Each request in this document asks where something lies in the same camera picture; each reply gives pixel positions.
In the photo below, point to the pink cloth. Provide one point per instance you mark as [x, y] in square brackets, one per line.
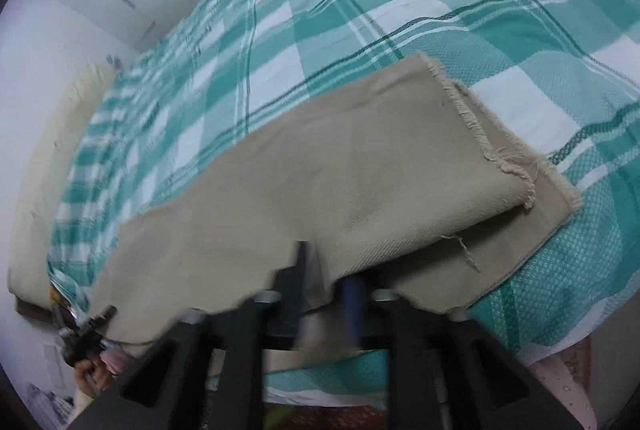
[560, 395]

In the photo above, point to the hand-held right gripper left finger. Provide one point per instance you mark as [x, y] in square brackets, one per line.
[299, 272]

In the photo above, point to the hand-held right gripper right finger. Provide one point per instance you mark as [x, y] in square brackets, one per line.
[353, 310]

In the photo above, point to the green white checked blanket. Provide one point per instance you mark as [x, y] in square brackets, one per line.
[380, 10]

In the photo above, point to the beige pants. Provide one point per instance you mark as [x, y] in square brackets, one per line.
[350, 170]

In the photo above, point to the person's left hand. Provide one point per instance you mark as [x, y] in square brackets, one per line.
[90, 377]

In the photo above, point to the red patterned rug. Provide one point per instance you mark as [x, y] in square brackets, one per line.
[325, 416]

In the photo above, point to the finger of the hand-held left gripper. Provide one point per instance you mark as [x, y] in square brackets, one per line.
[102, 314]

